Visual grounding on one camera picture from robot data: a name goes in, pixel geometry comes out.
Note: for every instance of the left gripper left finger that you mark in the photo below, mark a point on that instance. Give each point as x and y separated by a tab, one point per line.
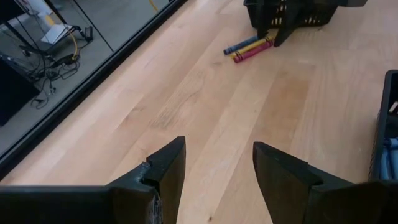
169	174

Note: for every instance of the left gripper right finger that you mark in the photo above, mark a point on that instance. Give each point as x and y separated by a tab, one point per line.
280	186

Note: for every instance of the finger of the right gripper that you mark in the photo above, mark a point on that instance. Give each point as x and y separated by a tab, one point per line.
286	29
263	21

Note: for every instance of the black plastic slotted basket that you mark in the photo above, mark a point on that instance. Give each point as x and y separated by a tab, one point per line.
385	124
314	12

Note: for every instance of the black power adapter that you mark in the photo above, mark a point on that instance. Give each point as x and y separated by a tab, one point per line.
88	33

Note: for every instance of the black case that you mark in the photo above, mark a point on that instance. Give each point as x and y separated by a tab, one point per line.
12	90

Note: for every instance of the white flat device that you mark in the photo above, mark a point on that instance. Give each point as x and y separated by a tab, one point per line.
56	32

